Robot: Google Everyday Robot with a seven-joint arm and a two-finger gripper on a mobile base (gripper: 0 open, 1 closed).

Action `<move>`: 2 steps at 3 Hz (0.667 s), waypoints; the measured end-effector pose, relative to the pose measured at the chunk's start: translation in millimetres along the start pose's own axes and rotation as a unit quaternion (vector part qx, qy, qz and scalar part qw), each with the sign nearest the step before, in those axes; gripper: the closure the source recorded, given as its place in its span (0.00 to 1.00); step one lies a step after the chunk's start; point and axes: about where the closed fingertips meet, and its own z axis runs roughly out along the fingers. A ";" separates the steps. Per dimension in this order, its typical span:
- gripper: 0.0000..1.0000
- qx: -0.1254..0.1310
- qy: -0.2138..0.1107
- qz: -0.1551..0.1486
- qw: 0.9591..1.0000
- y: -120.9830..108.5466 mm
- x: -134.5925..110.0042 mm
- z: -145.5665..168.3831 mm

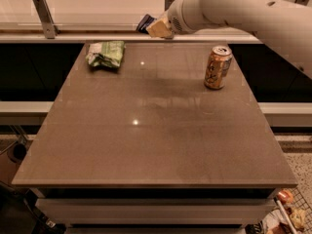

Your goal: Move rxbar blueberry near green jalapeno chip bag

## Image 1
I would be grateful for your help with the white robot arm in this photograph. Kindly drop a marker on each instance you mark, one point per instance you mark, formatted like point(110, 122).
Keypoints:
point(284, 27)

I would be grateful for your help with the right metal railing bracket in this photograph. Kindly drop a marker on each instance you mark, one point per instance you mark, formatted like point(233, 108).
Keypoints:
point(302, 2)

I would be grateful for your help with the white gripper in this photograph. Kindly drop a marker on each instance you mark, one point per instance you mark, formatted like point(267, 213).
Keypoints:
point(175, 16)

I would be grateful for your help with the wire basket with snacks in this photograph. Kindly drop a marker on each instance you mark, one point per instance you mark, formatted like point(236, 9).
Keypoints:
point(291, 215)

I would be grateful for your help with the white drawer front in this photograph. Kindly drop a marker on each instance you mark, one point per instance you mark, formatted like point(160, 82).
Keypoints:
point(155, 211)

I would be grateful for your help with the orange soda can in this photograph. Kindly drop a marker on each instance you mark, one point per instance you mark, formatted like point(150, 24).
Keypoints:
point(218, 64)

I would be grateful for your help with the metal railing bracket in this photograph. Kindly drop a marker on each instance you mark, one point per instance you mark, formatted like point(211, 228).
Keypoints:
point(302, 2)
point(168, 3)
point(49, 29)

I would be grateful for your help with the green jalapeno chip bag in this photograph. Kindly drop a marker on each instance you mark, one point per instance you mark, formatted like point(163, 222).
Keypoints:
point(109, 54)

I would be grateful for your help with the middle metal railing bracket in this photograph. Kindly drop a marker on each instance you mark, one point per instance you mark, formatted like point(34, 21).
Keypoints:
point(168, 3)

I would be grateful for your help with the blue rxbar blueberry wrapper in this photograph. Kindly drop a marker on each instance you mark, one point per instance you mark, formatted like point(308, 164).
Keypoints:
point(144, 23)

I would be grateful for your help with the left metal railing bracket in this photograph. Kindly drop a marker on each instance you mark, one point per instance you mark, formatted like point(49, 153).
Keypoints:
point(49, 29)

